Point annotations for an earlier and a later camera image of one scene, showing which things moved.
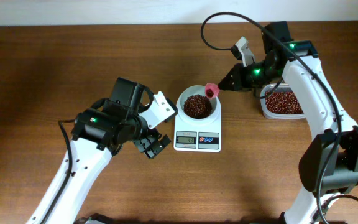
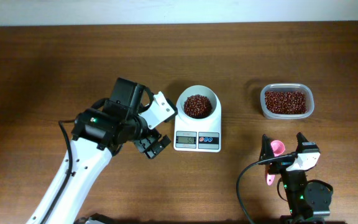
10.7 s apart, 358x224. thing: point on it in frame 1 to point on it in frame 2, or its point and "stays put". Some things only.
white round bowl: [194, 106] stays put
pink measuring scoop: [211, 90] to [278, 147]
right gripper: [239, 76] to [286, 166]
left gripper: [152, 136] stays put
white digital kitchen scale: [202, 138] stays put
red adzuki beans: [283, 102] stays put
